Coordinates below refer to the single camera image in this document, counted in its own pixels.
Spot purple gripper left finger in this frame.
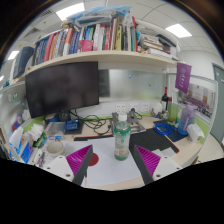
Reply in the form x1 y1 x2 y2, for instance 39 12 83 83
44 144 94 187

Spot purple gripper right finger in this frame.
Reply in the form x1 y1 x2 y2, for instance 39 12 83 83
133 144 183 185

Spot green plastic water bottle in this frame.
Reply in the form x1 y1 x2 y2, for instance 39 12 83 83
114 113 131 161

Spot purple water bottle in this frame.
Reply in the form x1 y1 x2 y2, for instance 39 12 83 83
178 103 196 136

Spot red round sticker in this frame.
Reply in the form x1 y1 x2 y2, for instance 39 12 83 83
89 153 99 166

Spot black desk mat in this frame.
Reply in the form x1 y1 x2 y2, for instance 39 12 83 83
129 129 179 153

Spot white ceramic cup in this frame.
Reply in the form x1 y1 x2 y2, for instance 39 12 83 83
47 141 64 156

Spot white paper sheet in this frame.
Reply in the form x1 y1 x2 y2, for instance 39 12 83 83
43 136 143 188

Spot grey metal laptop stand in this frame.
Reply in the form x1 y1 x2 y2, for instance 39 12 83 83
110 111 146 134

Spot blue electronic box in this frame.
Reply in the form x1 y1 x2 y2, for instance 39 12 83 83
65 119 80 131

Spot white tissue pack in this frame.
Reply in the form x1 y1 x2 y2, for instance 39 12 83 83
28 123 44 141

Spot dark wine bottle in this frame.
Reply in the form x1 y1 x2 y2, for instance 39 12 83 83
161 87 168 111

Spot black computer monitor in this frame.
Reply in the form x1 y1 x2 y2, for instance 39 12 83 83
25 62 99 118

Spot purple hanging banner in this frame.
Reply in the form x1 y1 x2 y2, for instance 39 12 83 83
175 63 192 93

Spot pink cup on shelf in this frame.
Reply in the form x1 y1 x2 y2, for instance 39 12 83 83
80 40 93 52

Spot stack of books right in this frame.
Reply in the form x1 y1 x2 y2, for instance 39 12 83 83
136 25 178 60

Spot dark blue bag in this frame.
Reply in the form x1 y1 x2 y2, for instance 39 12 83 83
13 46 34 78

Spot row of books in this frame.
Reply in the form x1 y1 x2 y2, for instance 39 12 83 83
32 16 138 65

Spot plastic wrapped package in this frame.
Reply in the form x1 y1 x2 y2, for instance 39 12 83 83
67 5 130 27

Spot black tangled cables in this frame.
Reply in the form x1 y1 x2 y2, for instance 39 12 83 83
71 109 114 136

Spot white wall shelf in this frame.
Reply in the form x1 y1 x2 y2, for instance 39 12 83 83
17 50 177 82

